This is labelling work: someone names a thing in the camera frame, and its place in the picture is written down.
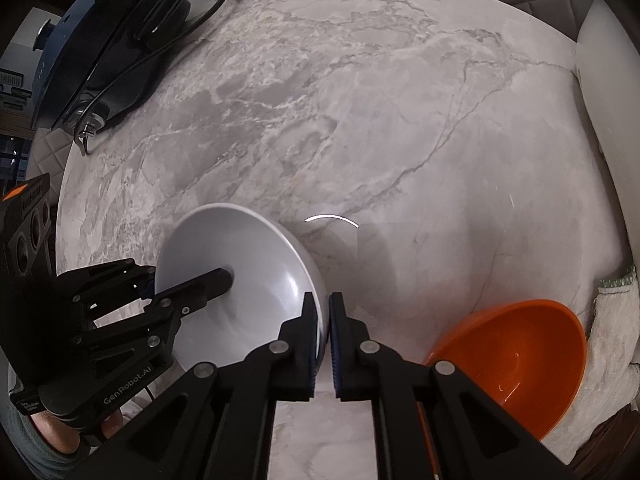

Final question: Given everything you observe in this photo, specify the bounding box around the white plastic bowl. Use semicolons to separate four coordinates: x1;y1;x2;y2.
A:
155;203;329;370

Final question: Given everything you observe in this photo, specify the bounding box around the dark green left sleeve forearm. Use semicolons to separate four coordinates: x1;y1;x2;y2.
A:
0;358;91;480

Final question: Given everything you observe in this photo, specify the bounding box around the person's left hand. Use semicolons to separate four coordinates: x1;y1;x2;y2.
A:
30;411;124;454

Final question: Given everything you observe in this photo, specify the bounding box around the orange plastic bowl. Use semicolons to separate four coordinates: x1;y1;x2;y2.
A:
421;299;587;479

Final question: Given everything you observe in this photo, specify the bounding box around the brown knitted cloth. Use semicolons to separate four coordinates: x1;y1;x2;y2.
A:
568;405;640;480

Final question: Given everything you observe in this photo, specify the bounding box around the white knitted cloth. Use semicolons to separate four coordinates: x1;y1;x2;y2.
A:
542;266;639;464

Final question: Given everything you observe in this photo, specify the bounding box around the blue electric cooking pot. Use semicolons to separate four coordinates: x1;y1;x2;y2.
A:
32;0;191;130

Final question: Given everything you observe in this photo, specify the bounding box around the white rice cooker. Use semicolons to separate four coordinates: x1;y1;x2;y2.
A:
576;0;640;261

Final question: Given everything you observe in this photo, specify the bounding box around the black power cable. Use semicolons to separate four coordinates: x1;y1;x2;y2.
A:
71;0;237;157

